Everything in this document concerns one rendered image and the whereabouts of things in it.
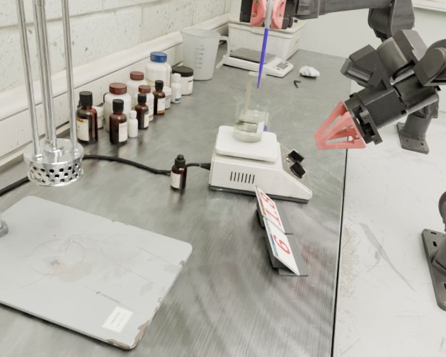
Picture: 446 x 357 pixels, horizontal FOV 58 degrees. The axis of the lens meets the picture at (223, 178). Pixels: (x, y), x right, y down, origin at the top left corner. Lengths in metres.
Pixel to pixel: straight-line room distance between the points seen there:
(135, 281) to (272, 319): 0.19
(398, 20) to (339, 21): 1.18
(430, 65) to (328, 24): 1.55
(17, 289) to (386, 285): 0.52
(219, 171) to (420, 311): 0.40
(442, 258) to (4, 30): 0.86
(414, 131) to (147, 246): 0.87
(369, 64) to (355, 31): 1.52
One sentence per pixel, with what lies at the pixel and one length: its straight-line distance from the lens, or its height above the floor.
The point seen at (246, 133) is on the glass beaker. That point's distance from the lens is 0.77.
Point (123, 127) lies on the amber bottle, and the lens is 0.91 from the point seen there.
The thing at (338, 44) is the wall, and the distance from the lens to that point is 2.22.
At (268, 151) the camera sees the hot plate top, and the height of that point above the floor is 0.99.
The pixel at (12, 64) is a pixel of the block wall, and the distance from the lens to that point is 0.91.
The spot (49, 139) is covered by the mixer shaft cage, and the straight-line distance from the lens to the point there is 0.54.
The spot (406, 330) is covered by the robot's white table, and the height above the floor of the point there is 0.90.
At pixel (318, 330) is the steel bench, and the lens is 0.57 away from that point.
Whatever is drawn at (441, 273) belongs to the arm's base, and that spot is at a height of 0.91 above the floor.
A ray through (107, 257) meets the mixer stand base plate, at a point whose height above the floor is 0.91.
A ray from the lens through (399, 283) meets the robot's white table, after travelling 0.69.
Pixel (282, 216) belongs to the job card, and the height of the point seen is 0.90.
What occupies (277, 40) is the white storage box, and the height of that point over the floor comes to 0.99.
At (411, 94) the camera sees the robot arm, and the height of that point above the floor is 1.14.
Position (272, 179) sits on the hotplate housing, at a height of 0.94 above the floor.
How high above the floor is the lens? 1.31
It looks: 30 degrees down
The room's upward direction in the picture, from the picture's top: 8 degrees clockwise
